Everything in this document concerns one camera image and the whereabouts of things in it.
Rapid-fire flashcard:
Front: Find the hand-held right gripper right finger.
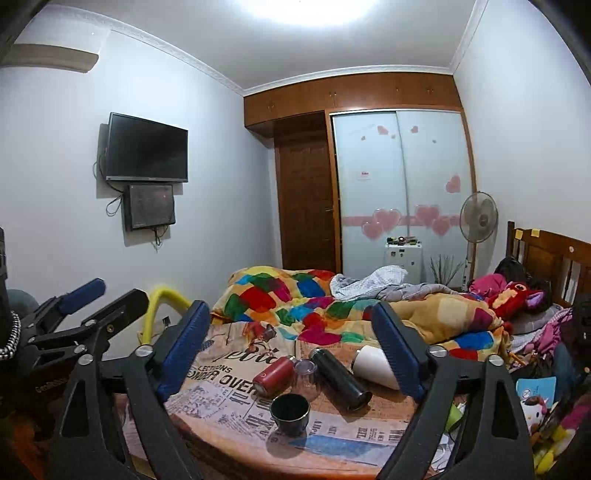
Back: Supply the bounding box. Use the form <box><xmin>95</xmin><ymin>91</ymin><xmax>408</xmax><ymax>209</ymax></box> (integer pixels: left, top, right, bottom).
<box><xmin>370</xmin><ymin>301</ymin><xmax>539</xmax><ymax>480</ymax></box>

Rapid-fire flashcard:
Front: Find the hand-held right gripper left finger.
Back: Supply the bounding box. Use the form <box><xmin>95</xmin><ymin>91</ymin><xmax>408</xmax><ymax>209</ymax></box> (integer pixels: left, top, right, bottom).
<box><xmin>48</xmin><ymin>300</ymin><xmax>212</xmax><ymax>480</ymax></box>

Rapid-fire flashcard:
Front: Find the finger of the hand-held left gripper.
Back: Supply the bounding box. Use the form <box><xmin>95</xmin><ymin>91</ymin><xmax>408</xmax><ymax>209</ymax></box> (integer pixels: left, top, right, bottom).
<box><xmin>18</xmin><ymin>278</ymin><xmax>107</xmax><ymax>334</ymax></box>
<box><xmin>21</xmin><ymin>288</ymin><xmax>149</xmax><ymax>370</ymax></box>

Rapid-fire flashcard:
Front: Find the white cup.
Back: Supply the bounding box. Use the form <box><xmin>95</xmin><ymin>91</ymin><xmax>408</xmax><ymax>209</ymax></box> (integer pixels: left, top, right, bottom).
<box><xmin>352</xmin><ymin>345</ymin><xmax>403</xmax><ymax>391</ymax></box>

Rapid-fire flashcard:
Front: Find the clear glass cup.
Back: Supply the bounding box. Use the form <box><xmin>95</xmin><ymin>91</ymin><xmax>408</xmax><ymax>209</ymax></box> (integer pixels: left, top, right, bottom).
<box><xmin>293</xmin><ymin>360</ymin><xmax>322</xmax><ymax>403</ymax></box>

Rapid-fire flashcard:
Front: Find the black cup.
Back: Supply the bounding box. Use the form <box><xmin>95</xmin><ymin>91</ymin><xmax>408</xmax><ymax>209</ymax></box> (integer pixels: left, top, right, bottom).
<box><xmin>270</xmin><ymin>394</ymin><xmax>311</xmax><ymax>437</ymax></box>

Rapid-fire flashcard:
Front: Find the yellow padded tube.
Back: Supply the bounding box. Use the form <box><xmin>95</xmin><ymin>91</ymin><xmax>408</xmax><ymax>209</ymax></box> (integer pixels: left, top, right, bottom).
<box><xmin>140</xmin><ymin>286</ymin><xmax>193</xmax><ymax>345</ymax></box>

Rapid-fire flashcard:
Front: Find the black thermos bottle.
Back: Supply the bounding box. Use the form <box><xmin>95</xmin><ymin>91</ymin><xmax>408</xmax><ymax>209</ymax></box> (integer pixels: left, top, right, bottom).
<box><xmin>308</xmin><ymin>348</ymin><xmax>373</xmax><ymax>413</ymax></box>

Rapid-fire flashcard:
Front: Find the newspaper print bed sheet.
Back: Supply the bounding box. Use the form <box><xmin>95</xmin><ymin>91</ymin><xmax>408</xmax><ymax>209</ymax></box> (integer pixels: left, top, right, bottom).
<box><xmin>117</xmin><ymin>318</ymin><xmax>465</xmax><ymax>478</ymax></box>

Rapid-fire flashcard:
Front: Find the grey crumpled cloth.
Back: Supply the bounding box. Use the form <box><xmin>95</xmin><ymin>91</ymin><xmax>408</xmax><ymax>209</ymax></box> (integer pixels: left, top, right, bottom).
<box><xmin>329</xmin><ymin>266</ymin><xmax>465</xmax><ymax>302</ymax></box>

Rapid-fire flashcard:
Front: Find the small white cabinet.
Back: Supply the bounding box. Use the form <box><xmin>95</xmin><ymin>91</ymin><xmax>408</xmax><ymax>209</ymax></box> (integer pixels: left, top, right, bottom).
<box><xmin>384</xmin><ymin>242</ymin><xmax>424</xmax><ymax>282</ymax></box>

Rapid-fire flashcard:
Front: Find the dried plant bundle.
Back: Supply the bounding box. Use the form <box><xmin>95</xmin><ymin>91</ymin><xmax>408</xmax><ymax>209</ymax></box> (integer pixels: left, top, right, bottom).
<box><xmin>428</xmin><ymin>255</ymin><xmax>465</xmax><ymax>291</ymax></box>

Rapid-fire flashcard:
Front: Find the red bottle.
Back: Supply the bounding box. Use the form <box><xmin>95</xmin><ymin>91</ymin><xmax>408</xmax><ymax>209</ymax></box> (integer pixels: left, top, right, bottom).
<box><xmin>252</xmin><ymin>355</ymin><xmax>299</xmax><ymax>398</ymax></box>

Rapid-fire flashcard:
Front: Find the pink cloth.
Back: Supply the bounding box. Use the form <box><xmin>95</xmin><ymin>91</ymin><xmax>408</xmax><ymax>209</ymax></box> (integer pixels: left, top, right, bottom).
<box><xmin>468</xmin><ymin>273</ymin><xmax>509</xmax><ymax>297</ymax></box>

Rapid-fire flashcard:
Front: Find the colourful patchwork blanket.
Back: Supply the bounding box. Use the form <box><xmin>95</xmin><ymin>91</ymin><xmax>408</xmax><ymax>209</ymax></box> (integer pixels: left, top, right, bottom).
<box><xmin>211</xmin><ymin>265</ymin><xmax>511</xmax><ymax>361</ymax></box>

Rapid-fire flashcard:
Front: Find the red plush toy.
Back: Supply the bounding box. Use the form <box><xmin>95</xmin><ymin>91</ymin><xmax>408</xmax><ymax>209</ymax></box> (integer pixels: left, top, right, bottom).
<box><xmin>484</xmin><ymin>281</ymin><xmax>551</xmax><ymax>326</ymax></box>

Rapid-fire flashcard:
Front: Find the light blue book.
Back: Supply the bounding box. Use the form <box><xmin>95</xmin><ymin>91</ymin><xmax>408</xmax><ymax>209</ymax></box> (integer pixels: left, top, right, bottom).
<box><xmin>516</xmin><ymin>377</ymin><xmax>558</xmax><ymax>408</ymax></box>

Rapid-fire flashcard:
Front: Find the white cat plush toy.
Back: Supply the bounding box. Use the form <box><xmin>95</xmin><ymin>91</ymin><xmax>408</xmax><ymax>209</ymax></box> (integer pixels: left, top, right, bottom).
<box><xmin>521</xmin><ymin>397</ymin><xmax>551</xmax><ymax>432</ymax></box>

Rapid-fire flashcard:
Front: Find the white standing fan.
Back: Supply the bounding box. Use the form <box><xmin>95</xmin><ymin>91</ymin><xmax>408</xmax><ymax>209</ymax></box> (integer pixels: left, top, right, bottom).
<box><xmin>459</xmin><ymin>191</ymin><xmax>500</xmax><ymax>291</ymax></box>

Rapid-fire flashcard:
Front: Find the wooden wardrobe with sliding doors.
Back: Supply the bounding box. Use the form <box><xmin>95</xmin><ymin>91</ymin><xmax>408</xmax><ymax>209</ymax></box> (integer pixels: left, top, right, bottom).
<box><xmin>243</xmin><ymin>72</ymin><xmax>478</xmax><ymax>288</ymax></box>

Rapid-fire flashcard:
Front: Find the dark cloth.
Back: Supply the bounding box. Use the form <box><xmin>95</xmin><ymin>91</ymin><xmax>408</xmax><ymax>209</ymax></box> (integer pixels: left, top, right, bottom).
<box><xmin>549</xmin><ymin>307</ymin><xmax>591</xmax><ymax>404</ymax></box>

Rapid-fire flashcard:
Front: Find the brown wooden door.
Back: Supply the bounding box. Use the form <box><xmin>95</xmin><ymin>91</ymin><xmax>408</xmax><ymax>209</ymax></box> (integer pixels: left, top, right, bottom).
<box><xmin>274</xmin><ymin>112</ymin><xmax>343</xmax><ymax>274</ymax></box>

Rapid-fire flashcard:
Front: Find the wooden headboard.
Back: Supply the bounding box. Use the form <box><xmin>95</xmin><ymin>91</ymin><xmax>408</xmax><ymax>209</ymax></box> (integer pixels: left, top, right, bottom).
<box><xmin>505</xmin><ymin>221</ymin><xmax>591</xmax><ymax>317</ymax></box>

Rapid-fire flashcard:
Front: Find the yellow plush toy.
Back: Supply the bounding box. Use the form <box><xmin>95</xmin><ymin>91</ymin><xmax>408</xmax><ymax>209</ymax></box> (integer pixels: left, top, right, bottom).
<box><xmin>533</xmin><ymin>425</ymin><xmax>579</xmax><ymax>474</ymax></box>

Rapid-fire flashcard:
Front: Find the small dark wall monitor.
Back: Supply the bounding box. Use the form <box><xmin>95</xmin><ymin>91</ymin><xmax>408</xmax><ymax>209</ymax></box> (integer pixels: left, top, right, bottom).
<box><xmin>123</xmin><ymin>184</ymin><xmax>177</xmax><ymax>232</ymax></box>

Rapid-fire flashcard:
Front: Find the wall-mounted black television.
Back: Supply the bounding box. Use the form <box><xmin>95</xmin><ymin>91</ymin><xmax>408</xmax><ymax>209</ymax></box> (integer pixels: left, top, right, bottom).
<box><xmin>105</xmin><ymin>112</ymin><xmax>189</xmax><ymax>184</ymax></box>

